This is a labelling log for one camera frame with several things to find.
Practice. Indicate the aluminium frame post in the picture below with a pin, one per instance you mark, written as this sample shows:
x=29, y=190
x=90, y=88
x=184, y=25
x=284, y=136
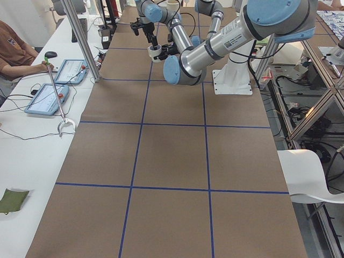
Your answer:
x=81, y=38

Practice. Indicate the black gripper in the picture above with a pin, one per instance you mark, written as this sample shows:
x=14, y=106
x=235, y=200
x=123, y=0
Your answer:
x=148, y=30
x=170, y=50

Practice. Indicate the person's hand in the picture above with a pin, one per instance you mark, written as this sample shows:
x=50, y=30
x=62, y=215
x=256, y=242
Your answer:
x=44, y=66

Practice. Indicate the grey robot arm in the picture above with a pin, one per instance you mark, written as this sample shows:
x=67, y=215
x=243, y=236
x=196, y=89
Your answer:
x=150, y=13
x=288, y=21

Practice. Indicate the blue teach pendant far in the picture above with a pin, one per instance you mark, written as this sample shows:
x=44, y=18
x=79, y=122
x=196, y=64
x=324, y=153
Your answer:
x=72, y=71

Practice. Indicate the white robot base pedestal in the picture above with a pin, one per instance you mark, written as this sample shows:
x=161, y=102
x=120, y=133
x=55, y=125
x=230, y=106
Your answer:
x=233, y=78

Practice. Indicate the person in brown shirt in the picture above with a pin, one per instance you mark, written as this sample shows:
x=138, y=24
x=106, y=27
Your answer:
x=17, y=56

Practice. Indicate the blue teach pendant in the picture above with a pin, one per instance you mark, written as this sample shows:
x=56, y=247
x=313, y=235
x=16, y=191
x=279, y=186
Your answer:
x=44, y=101
x=72, y=71

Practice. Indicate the white ceramic mug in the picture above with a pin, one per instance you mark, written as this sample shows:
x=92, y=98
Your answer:
x=154, y=52

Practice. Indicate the green cloth pouch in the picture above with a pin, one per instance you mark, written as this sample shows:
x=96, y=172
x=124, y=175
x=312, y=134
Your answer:
x=12, y=200

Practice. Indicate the white chair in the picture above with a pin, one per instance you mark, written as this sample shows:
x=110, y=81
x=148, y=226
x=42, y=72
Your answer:
x=305, y=178

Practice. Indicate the blue teach pendant near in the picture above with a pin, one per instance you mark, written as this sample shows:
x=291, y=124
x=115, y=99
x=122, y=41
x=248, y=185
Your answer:
x=44, y=101

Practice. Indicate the green handled reacher grabber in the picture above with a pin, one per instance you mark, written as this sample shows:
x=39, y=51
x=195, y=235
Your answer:
x=65, y=121

